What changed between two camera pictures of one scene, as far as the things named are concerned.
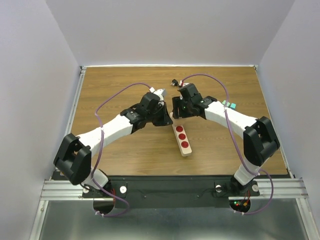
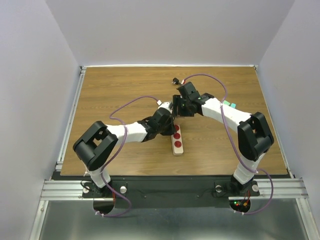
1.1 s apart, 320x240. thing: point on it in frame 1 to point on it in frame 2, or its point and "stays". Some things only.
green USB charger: [228, 103] stays
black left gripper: [165, 119] to [171, 130]
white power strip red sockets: [183, 142] to [177, 141]
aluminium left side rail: [80, 81] stays
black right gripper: [177, 102] stays
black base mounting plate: [172, 191] stays
